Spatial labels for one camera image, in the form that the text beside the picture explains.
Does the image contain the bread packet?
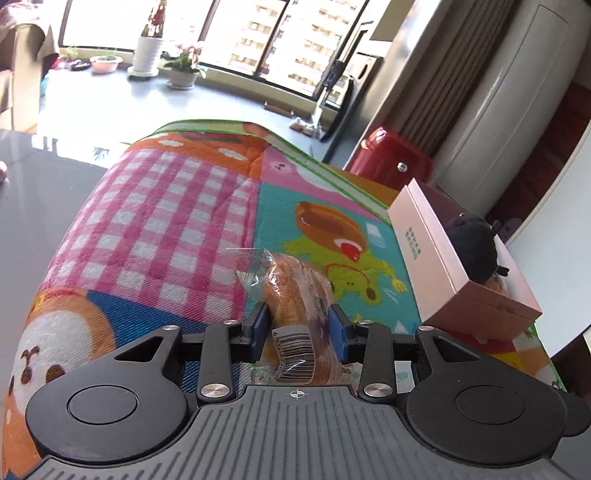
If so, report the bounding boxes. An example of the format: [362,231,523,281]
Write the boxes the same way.
[226,247,365,386]

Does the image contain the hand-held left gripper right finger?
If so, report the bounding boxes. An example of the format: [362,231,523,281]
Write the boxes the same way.
[328,305,481,402]

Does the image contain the white standing air conditioner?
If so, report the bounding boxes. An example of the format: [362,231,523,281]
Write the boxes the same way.
[431,2,580,217]

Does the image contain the grey curtain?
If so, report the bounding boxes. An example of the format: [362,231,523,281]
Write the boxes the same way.
[379,0,536,153]

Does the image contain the pink basin with seedlings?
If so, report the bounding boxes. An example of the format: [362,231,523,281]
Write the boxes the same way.
[90,54,124,75]

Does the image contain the colourful cartoon play mat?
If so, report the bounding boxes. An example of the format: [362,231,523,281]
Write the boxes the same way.
[0,120,566,480]

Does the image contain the patterned cloth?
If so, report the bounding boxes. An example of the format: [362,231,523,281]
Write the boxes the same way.
[0,0,29,28]

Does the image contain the pale pink cardboard box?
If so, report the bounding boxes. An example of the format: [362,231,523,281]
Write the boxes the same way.
[387,179,543,341]

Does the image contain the dark wooden furniture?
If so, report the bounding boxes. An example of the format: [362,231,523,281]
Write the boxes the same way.
[485,83,591,227]

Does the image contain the beige armchair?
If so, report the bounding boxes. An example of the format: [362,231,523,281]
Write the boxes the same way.
[0,0,60,132]

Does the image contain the red stool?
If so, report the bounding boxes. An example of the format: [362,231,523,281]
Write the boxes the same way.
[344,127,435,191]

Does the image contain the pink flowers in pot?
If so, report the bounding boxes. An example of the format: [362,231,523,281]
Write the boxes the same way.
[164,42,208,90]

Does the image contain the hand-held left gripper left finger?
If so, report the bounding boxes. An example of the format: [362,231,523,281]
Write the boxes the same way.
[113,302,269,401]

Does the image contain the black stand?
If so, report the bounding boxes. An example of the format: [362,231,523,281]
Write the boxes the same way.
[318,76,356,141]

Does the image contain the tall white plant pot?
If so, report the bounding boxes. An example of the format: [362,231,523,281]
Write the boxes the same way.
[127,0,168,80]

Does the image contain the black plush toy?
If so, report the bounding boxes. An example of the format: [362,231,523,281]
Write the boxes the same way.
[445,215,511,283]

